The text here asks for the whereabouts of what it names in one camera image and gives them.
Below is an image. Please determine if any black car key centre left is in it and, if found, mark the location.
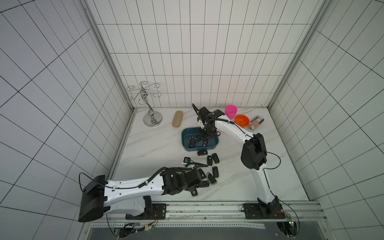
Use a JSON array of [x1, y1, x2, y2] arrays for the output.
[[198, 169, 207, 180]]

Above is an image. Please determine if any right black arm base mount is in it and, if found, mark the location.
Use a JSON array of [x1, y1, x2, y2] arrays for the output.
[[241, 197, 286, 220]]

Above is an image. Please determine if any silver metal cup stand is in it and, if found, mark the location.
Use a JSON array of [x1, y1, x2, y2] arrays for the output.
[[126, 81, 163, 128]]

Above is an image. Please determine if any black car key lower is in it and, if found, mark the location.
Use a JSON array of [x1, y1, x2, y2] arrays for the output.
[[198, 181, 210, 188]]

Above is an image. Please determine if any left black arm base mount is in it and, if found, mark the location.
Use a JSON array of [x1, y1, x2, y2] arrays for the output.
[[125, 196, 167, 220]]

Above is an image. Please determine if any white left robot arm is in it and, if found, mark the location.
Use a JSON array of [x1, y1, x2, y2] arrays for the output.
[[78, 167, 203, 223]]

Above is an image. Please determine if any beige glasses case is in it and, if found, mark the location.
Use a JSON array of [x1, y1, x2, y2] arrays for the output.
[[172, 111, 184, 128]]

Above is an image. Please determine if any pink plastic goblet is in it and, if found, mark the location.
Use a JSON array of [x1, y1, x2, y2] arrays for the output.
[[225, 105, 238, 120]]

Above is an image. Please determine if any black car key top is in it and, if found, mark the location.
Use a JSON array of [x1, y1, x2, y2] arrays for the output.
[[197, 150, 208, 157]]

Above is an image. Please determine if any chrome black car key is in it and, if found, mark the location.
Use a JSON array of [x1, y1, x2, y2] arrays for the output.
[[189, 137, 198, 148]]

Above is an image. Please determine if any black car key upper right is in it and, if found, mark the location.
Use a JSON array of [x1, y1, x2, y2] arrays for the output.
[[212, 153, 220, 164]]

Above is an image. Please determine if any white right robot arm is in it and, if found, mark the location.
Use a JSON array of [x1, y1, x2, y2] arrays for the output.
[[189, 104, 279, 214]]

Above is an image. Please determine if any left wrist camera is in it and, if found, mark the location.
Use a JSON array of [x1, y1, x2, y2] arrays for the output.
[[183, 157, 192, 165]]

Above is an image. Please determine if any teal storage box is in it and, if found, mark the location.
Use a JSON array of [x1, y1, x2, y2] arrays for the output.
[[181, 127, 219, 152]]

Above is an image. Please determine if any striped drink can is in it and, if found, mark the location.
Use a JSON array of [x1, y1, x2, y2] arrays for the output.
[[248, 116, 265, 130]]

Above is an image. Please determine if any black car key centre right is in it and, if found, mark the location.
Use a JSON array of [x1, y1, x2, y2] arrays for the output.
[[212, 167, 219, 178]]

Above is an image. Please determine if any orange plastic bowl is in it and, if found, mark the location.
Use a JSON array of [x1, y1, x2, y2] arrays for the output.
[[234, 115, 250, 128]]

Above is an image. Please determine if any aluminium mounting rail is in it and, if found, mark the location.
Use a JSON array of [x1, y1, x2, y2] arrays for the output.
[[84, 201, 327, 231]]

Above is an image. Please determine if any black car key upper middle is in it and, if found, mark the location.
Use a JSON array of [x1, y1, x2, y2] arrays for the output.
[[207, 156, 213, 166]]

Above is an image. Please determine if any silver edged smart key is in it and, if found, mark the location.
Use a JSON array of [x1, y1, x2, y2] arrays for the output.
[[207, 173, 217, 185]]

